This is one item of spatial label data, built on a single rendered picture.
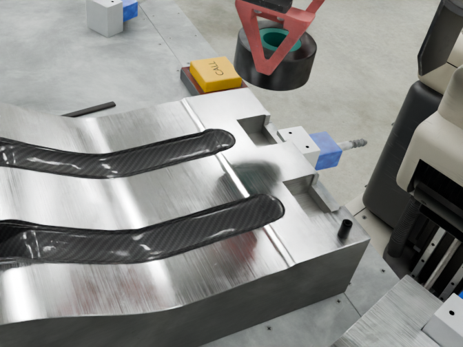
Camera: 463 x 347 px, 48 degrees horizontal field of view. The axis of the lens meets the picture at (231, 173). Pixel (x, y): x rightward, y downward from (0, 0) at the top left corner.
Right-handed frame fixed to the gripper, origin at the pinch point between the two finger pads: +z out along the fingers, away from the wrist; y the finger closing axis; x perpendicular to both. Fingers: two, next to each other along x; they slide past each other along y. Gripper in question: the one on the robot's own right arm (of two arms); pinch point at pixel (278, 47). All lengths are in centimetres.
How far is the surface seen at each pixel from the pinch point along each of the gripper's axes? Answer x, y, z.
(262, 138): 0.1, -2.3, 13.3
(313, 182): 7.9, 4.0, 11.7
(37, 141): -17.7, 15.8, 9.0
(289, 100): -19, -141, 99
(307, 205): 8.2, 5.9, 13.3
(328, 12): -25, -238, 99
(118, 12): -32.5, -23.7, 16.1
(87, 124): -17.0, 8.6, 11.4
